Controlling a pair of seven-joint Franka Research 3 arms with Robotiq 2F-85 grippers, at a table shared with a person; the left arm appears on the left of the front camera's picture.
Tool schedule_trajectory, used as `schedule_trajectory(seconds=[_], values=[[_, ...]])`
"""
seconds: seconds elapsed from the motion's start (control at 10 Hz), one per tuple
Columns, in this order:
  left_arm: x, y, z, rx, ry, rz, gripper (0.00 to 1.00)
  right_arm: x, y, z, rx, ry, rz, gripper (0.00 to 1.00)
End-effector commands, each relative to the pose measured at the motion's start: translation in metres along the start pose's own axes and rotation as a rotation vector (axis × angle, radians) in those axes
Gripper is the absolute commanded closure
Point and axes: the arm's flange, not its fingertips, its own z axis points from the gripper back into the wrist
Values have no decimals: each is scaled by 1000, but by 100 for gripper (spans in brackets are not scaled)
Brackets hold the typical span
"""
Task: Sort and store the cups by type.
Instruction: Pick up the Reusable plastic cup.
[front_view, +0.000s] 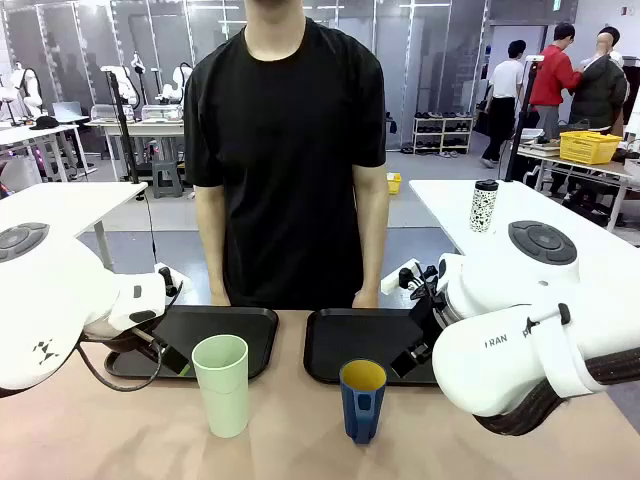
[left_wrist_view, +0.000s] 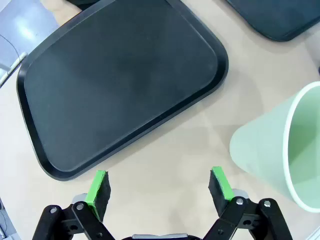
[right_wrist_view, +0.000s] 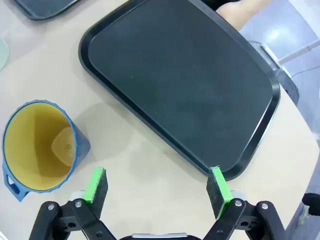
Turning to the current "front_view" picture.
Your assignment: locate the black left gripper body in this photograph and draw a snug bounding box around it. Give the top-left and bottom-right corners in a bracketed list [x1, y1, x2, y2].
[118, 323, 169, 359]

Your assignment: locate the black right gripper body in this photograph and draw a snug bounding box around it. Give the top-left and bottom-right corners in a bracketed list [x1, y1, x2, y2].
[408, 293, 447, 351]

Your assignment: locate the light green plastic cup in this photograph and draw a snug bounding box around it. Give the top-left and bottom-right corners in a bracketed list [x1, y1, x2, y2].
[191, 334, 250, 440]

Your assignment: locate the person's left forearm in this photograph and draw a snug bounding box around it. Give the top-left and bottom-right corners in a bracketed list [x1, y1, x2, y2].
[351, 163, 391, 297]

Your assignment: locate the person's right forearm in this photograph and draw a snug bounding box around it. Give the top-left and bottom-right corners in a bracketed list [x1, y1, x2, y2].
[193, 183, 232, 299]

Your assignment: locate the person's left hand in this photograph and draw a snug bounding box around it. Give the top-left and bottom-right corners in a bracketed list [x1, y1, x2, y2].
[351, 287, 380, 310]

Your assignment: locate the black plastic tray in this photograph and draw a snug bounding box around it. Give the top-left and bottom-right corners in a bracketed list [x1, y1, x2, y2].
[303, 307, 442, 387]
[103, 304, 280, 381]

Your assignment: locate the blue cup with yellow inside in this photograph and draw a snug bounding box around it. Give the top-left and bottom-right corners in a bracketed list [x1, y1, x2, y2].
[338, 358, 388, 446]

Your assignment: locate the white speckled tumbler black lid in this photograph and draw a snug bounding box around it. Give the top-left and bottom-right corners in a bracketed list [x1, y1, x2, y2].
[468, 178, 500, 235]

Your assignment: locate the white side table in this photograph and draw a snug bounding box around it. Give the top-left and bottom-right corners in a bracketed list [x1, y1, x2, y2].
[0, 180, 150, 274]
[408, 178, 640, 321]

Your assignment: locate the grey plastic step stool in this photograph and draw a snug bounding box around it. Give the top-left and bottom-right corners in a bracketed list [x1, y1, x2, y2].
[150, 159, 183, 200]

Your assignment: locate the white shoe rack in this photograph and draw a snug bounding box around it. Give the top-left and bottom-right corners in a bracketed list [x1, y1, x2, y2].
[412, 114, 475, 156]

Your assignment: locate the black tripod pole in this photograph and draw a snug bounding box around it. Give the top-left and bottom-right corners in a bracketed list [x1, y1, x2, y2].
[503, 53, 545, 183]
[99, 64, 143, 185]

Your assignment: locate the white background desk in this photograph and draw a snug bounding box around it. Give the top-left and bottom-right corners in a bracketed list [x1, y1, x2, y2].
[83, 117, 187, 182]
[0, 122, 99, 184]

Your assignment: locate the table under yellow basket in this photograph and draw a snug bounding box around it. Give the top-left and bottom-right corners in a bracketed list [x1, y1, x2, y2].
[514, 141, 640, 234]

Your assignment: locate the person in black t-shirt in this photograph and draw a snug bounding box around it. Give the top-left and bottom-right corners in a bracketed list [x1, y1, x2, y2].
[182, 0, 389, 311]

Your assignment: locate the clear plastic storage box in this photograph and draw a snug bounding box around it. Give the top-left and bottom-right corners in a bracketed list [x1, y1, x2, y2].
[140, 103, 185, 122]
[90, 103, 136, 123]

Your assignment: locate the person in white shirt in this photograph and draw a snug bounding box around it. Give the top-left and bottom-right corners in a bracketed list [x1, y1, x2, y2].
[479, 38, 528, 170]

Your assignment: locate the large yellow plastic basket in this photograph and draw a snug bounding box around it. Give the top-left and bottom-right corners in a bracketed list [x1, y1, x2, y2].
[558, 129, 624, 166]

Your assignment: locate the grey laptop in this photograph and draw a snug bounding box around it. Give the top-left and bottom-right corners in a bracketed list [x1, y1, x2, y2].
[51, 100, 91, 124]

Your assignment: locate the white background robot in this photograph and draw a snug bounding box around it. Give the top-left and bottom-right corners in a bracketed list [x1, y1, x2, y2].
[154, 61, 195, 105]
[0, 61, 45, 120]

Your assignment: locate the person in red jacket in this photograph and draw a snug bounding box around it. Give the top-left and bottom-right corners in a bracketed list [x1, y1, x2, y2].
[528, 21, 585, 142]

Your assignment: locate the mannequin in dark jacket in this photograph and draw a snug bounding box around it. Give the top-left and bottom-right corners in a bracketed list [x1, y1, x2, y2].
[568, 25, 630, 137]

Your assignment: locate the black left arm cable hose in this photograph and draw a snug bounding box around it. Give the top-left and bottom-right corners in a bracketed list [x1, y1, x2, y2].
[73, 338, 165, 393]

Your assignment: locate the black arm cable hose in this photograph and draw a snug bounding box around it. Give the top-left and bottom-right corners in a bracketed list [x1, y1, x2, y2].
[73, 338, 165, 393]
[471, 349, 640, 437]

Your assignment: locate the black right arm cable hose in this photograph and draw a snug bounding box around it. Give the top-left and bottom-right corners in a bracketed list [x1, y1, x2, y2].
[471, 349, 640, 437]

